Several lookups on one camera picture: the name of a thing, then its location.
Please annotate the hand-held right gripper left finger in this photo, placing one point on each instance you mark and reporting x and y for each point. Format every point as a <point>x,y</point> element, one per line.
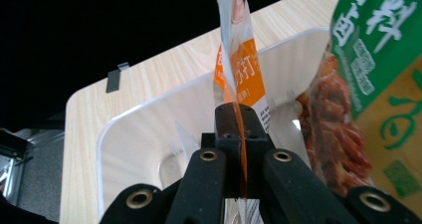
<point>227,134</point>

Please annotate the green and red seasoning packet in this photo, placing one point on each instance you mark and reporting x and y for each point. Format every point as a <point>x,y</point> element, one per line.
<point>371,84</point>

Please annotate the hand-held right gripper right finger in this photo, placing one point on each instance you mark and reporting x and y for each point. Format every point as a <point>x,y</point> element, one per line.
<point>257,141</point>

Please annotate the grey table edge clip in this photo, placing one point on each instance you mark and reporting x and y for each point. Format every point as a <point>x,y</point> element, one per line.
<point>114,79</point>

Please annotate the aluminium floor rail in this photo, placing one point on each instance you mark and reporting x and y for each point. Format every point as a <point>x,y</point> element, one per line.
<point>15,177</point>

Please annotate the clear plastic container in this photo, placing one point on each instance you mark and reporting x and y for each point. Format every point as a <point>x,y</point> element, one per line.
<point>149,127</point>

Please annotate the orange and white packet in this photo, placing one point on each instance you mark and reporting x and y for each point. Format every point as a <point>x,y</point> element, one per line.
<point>240,58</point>

